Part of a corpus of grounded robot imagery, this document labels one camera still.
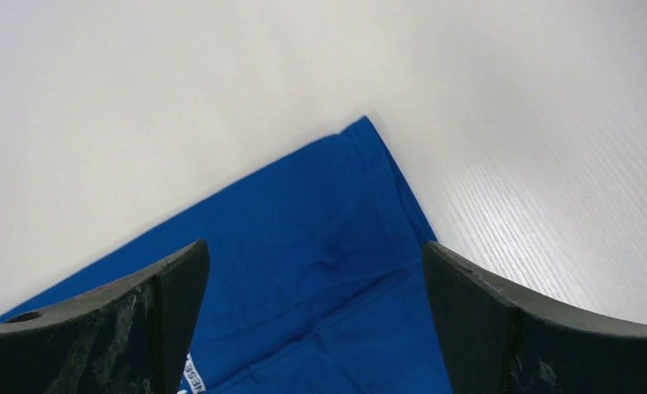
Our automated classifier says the blue t shirt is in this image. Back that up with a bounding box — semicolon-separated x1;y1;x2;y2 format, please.
14;117;451;393

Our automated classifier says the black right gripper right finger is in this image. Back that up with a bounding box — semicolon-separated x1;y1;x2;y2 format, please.
422;242;647;393

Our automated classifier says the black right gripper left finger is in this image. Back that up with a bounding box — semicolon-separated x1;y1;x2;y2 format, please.
0;240;209;393

